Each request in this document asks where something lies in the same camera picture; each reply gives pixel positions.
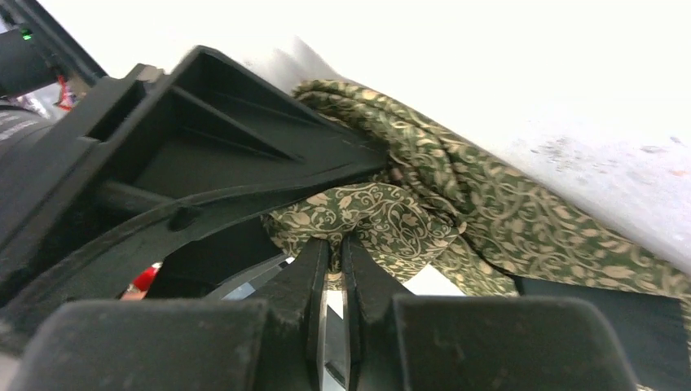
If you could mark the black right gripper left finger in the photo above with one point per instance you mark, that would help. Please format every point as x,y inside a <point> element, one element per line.
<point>271,340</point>

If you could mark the olive floral patterned tie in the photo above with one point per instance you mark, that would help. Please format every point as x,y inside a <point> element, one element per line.
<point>489,229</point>

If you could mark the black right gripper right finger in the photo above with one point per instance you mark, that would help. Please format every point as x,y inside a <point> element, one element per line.
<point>401,341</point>

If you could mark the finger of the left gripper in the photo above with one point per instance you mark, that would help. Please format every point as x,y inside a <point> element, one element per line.
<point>214,129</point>

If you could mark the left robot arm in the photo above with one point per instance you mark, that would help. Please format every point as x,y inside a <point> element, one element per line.
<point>132,251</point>

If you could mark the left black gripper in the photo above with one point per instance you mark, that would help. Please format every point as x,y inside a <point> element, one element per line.
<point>56,236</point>

